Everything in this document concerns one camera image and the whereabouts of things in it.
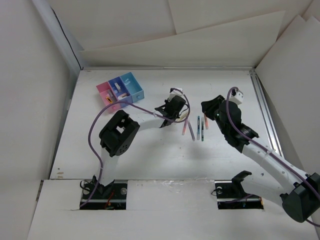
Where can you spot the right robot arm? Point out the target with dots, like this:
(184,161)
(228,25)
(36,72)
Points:
(293,189)

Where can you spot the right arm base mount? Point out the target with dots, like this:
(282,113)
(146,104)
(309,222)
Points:
(230,194)

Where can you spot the orange highlighter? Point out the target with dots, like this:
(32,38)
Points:
(206,123)

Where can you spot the white sleeved eraser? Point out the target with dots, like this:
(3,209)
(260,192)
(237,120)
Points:
(118,87)

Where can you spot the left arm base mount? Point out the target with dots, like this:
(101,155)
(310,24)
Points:
(110,197)

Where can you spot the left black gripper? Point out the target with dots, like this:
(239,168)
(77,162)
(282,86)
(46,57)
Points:
(167,102)

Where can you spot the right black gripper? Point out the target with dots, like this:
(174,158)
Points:
(208,106)

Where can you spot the blue gel pen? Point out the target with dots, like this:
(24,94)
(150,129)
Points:
(198,134)

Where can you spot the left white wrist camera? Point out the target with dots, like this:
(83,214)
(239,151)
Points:
(175,92)

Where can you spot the yellow utility knife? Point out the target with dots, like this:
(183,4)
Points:
(109,100)

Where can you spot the green gel pen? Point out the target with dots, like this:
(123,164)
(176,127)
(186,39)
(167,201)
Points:
(202,128)

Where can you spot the purple highlighter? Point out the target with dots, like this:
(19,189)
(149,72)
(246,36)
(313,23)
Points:
(191,131)

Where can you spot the pink highlighter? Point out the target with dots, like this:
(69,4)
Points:
(184,127)

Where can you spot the light blue container bin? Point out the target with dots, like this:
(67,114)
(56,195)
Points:
(133,87)

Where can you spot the dark blue container bin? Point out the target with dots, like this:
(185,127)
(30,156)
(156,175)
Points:
(123,88)

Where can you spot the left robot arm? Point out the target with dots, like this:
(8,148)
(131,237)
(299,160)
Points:
(119,133)

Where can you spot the pink container bin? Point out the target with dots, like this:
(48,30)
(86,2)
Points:
(102,90)

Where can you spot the right aluminium rail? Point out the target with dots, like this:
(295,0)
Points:
(266,115)

